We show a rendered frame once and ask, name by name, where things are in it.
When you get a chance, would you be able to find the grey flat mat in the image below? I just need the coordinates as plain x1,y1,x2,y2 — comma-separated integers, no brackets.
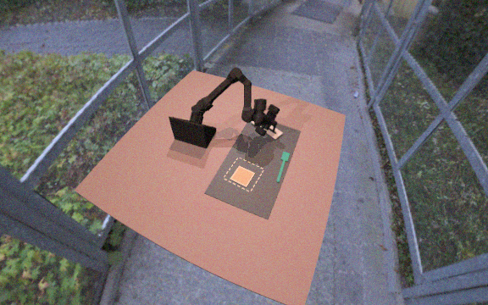
205,122,301,219

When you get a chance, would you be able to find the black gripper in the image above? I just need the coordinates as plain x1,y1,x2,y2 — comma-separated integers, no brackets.
255,104,280,136

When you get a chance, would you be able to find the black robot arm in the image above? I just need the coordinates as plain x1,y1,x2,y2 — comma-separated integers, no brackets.
188,68,267,126

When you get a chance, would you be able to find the cream square tile with dark grey centre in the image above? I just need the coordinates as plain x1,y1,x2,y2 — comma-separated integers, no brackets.
230,166,255,187

